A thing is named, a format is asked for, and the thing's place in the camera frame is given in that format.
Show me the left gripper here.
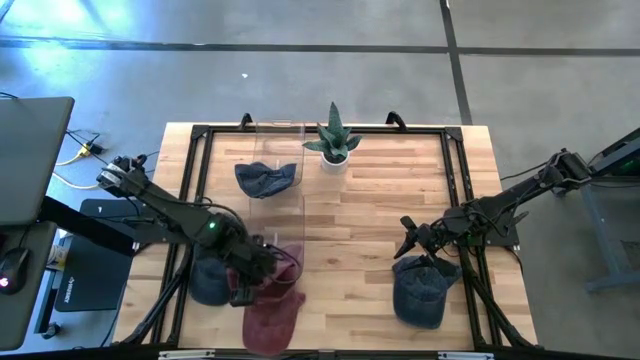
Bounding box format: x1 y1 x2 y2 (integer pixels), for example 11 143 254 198
219 231 280 308

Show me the clear acrylic cap organizer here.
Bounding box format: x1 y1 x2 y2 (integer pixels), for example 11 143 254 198
251 118 307 199
248 187 307 289

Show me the blue denim baseball cap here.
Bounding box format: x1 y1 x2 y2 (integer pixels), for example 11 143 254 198
188 243 236 307
233 160 299 200
392 253 464 331

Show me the grey metal table frame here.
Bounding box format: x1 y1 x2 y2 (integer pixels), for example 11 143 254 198
579 127 640 295

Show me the snake plant in white pot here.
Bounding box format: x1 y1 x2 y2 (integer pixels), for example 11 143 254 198
302 101 364 176

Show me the grey desk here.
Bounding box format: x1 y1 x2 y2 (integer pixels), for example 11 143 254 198
0 219 59 351

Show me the grey flat monitor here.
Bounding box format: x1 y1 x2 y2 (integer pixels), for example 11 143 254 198
0 96 76 226

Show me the maroon baseball cap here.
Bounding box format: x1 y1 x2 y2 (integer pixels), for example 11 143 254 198
225 243 305 302
242 289 307 357

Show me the silver aluminium bar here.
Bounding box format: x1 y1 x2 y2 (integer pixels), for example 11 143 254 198
437 351 496 360
158 349 216 360

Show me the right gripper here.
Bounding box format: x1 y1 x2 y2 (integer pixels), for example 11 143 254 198
392 214 459 261

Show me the black computer mouse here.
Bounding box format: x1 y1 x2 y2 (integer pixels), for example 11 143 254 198
0 246 30 296

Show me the black metal table frame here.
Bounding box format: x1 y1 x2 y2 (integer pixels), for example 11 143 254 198
119 110 539 351

